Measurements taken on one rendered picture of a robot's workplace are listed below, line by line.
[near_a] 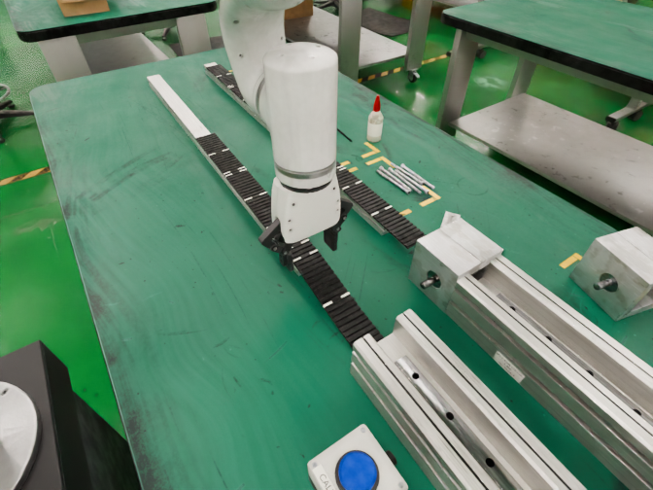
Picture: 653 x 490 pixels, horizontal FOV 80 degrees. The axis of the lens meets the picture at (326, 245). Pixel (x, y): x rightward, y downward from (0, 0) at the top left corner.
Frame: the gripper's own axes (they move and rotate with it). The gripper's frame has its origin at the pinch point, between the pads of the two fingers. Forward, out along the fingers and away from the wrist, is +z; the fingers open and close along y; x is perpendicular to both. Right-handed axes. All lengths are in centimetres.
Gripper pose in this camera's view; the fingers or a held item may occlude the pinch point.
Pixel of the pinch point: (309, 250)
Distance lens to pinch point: 64.9
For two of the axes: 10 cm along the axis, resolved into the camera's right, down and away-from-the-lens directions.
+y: -8.4, 3.9, -3.8
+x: 5.5, 5.9, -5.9
